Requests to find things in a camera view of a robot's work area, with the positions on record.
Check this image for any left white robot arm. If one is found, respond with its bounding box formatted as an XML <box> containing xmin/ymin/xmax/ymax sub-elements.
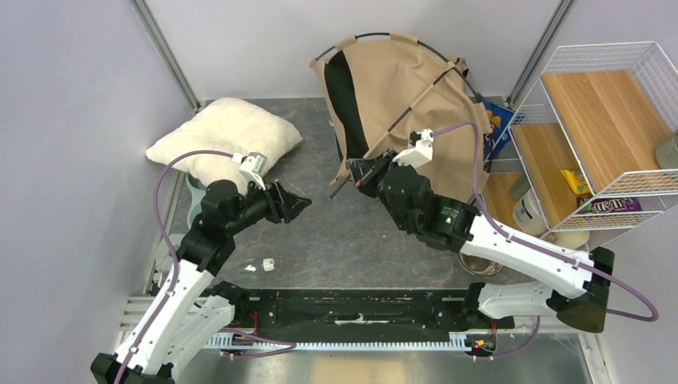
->
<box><xmin>90</xmin><ymin>180</ymin><xmax>312</xmax><ymax>383</ymax></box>

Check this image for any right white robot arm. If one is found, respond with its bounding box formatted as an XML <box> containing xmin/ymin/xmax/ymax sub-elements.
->
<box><xmin>346</xmin><ymin>150</ymin><xmax>615</xmax><ymax>333</ymax></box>

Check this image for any mint green bowl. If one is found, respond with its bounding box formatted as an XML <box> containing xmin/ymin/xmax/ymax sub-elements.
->
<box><xmin>185</xmin><ymin>174</ymin><xmax>206</xmax><ymax>229</ymax></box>

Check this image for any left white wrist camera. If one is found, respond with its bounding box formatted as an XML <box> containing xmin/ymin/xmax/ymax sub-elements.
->
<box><xmin>231</xmin><ymin>152</ymin><xmax>268</xmax><ymax>190</ymax></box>

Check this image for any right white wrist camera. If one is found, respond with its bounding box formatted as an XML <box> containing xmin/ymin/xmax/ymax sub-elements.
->
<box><xmin>392</xmin><ymin>129</ymin><xmax>433</xmax><ymax>168</ymax></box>

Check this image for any white plastic jar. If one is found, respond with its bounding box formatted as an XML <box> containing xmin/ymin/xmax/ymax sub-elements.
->
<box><xmin>512</xmin><ymin>189</ymin><xmax>547</xmax><ymax>237</ymax></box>

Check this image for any yellow snack packet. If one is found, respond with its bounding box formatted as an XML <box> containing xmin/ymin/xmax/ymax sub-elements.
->
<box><xmin>560</xmin><ymin>170</ymin><xmax>591</xmax><ymax>195</ymax></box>

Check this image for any white fluffy pillow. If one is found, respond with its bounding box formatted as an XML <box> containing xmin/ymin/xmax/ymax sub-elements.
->
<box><xmin>146</xmin><ymin>98</ymin><xmax>303</xmax><ymax>195</ymax></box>

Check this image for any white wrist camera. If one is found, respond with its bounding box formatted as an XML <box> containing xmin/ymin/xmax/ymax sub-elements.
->
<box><xmin>231</xmin><ymin>152</ymin><xmax>268</xmax><ymax>190</ymax></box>
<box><xmin>392</xmin><ymin>129</ymin><xmax>433</xmax><ymax>168</ymax></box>

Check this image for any cream round object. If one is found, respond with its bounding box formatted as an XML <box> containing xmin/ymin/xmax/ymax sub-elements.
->
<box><xmin>550</xmin><ymin>230</ymin><xmax>590</xmax><ymax>249</ymax></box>

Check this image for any steel pet bowl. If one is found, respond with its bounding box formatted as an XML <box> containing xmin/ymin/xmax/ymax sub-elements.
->
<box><xmin>458</xmin><ymin>253</ymin><xmax>504</xmax><ymax>278</ymax></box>

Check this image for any clear glass jar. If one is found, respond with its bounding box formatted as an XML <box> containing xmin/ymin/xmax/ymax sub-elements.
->
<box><xmin>655</xmin><ymin>131</ymin><xmax>677</xmax><ymax>169</ymax></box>

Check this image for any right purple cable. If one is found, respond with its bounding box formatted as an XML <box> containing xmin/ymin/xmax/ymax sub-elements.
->
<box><xmin>429</xmin><ymin>120</ymin><xmax>660</xmax><ymax>362</ymax></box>

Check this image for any beige pet tent fabric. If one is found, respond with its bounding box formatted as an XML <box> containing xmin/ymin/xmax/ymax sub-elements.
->
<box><xmin>309</xmin><ymin>32</ymin><xmax>493</xmax><ymax>205</ymax></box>

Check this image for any grey toilet paper roll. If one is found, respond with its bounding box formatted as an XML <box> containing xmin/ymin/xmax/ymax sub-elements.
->
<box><xmin>153</xmin><ymin>243</ymin><xmax>173</xmax><ymax>274</ymax></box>

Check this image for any white wire shelf rack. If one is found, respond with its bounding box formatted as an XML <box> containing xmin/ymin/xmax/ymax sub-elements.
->
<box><xmin>485</xmin><ymin>41</ymin><xmax>677</xmax><ymax>249</ymax></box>

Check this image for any blue chip bag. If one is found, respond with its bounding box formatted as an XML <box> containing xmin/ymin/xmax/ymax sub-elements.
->
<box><xmin>481</xmin><ymin>97</ymin><xmax>516</xmax><ymax>160</ymax></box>

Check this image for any small white plastic cap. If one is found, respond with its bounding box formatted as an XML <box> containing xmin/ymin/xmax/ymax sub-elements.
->
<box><xmin>262</xmin><ymin>258</ymin><xmax>275</xmax><ymax>272</ymax></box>

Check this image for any purple candy bag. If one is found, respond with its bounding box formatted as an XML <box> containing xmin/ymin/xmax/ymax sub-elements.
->
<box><xmin>576</xmin><ymin>196</ymin><xmax>642</xmax><ymax>214</ymax></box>

